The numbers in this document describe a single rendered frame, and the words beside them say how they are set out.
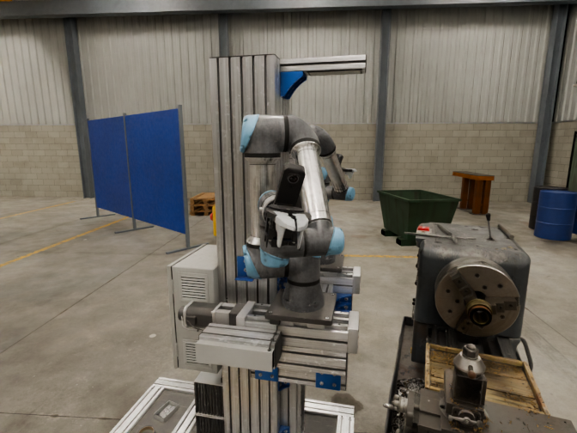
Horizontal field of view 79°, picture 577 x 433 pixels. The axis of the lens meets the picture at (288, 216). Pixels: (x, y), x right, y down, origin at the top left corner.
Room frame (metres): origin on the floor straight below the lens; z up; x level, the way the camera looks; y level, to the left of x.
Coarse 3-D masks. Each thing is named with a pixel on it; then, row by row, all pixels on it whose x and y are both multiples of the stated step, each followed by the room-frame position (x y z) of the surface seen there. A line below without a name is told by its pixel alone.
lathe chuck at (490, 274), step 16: (448, 272) 1.40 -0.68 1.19; (464, 272) 1.37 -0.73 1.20; (480, 272) 1.35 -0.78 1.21; (496, 272) 1.33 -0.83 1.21; (448, 288) 1.39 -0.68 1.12; (480, 288) 1.35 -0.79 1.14; (496, 288) 1.32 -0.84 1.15; (512, 288) 1.30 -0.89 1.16; (448, 304) 1.39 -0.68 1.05; (464, 304) 1.37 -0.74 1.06; (448, 320) 1.38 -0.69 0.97; (496, 320) 1.32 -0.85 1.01; (512, 320) 1.30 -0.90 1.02; (480, 336) 1.34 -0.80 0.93
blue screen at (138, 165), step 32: (96, 128) 8.10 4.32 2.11; (128, 128) 7.00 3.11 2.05; (160, 128) 6.16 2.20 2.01; (96, 160) 8.23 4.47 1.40; (128, 160) 7.06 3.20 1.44; (160, 160) 6.21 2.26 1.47; (96, 192) 8.39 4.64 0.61; (128, 192) 7.17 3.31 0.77; (160, 192) 6.27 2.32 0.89; (160, 224) 6.33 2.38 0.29
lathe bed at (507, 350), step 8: (432, 328) 1.55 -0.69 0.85; (448, 328) 1.52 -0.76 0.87; (432, 336) 1.48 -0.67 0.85; (440, 336) 1.49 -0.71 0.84; (448, 336) 1.45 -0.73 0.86; (456, 336) 1.45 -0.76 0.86; (496, 336) 1.45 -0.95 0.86; (440, 344) 1.42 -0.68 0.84; (448, 344) 1.38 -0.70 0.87; (456, 344) 1.38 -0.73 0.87; (464, 344) 1.43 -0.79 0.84; (480, 344) 1.42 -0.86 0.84; (488, 344) 1.38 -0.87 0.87; (496, 344) 1.42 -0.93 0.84; (504, 344) 1.38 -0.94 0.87; (480, 352) 1.36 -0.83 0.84; (488, 352) 1.33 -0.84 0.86; (496, 352) 1.36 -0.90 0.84; (504, 352) 1.32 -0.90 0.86; (512, 352) 1.32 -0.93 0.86
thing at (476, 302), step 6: (474, 300) 1.27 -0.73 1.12; (480, 300) 1.27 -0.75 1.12; (468, 306) 1.27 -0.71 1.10; (474, 306) 1.25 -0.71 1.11; (480, 306) 1.23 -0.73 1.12; (486, 306) 1.23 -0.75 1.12; (468, 312) 1.25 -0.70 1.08; (474, 312) 1.22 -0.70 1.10; (486, 312) 1.21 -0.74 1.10; (474, 318) 1.24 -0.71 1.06; (480, 318) 1.25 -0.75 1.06; (486, 318) 1.23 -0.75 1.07; (480, 324) 1.21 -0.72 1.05; (486, 324) 1.21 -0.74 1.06
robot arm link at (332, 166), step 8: (312, 128) 1.63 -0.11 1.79; (320, 128) 1.65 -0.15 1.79; (320, 136) 1.62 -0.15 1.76; (328, 136) 1.64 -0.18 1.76; (320, 144) 1.62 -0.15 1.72; (328, 144) 1.63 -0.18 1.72; (328, 152) 1.64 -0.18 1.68; (328, 160) 1.68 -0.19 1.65; (336, 160) 1.70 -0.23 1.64; (328, 168) 1.72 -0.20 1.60; (336, 168) 1.72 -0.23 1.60; (336, 176) 1.75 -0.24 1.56; (336, 184) 1.78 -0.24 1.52; (344, 184) 1.80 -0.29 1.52; (336, 192) 1.84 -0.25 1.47; (344, 192) 1.82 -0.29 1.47; (352, 192) 1.83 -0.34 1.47
